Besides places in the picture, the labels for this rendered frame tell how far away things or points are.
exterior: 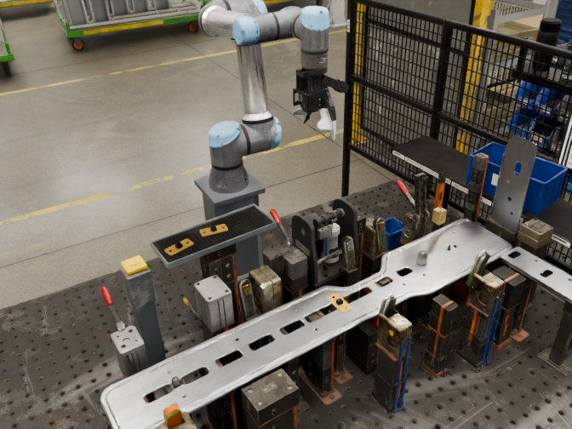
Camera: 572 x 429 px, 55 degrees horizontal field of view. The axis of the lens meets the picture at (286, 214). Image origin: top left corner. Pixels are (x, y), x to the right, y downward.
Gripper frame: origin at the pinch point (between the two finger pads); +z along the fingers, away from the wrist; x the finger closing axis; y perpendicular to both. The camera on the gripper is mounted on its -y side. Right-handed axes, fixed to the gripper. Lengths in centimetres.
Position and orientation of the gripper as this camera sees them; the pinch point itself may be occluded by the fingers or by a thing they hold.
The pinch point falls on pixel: (320, 131)
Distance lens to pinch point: 166.9
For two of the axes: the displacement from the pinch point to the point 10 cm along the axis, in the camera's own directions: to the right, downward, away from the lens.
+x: 5.5, 4.4, -7.1
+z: 0.3, 8.4, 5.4
